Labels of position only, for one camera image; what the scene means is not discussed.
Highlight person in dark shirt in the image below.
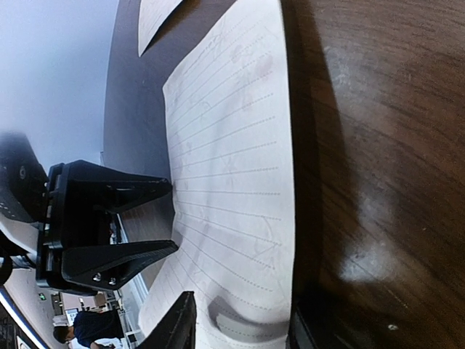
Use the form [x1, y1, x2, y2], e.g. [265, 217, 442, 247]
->
[53, 310, 124, 348]

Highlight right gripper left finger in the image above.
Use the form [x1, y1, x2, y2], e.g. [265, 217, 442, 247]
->
[137, 291, 196, 349]

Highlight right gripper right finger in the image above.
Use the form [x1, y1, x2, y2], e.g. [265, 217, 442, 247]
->
[288, 290, 349, 348]

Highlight lined letter sheet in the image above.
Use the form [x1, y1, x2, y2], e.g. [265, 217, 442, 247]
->
[139, 1, 295, 348]

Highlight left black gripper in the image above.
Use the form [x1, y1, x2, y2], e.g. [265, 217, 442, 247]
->
[36, 160, 179, 294]

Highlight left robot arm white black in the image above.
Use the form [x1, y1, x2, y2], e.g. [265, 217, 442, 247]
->
[1, 132, 177, 296]

